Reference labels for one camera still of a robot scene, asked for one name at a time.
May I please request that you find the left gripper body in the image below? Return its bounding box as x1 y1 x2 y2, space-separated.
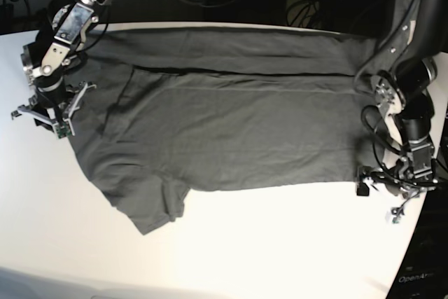
356 166 438 224

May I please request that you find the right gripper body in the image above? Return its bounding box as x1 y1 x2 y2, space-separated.
11 82 97 139

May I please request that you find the grey T-shirt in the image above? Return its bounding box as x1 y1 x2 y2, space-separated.
69 28 376 234

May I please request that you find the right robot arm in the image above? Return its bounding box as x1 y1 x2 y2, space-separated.
11 0 111 139

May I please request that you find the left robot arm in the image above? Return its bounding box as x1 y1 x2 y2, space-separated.
353 0 447 203

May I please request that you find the black OpenArm base box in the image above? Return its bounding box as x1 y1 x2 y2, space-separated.
386 189 447 299

